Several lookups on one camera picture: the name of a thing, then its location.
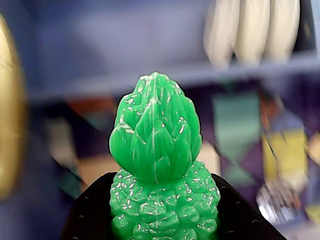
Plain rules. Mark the silver toy spatula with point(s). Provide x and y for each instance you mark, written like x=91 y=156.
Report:
x=282 y=202

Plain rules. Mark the white toy plate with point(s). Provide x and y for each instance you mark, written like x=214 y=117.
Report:
x=220 y=32
x=282 y=27
x=252 y=30

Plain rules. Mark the light blue toy kitchen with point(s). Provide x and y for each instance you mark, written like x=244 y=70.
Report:
x=100 y=37

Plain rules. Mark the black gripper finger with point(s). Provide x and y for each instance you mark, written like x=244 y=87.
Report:
x=92 y=215
x=240 y=220

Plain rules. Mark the green toy pineapple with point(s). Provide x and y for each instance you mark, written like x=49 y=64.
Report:
x=157 y=140

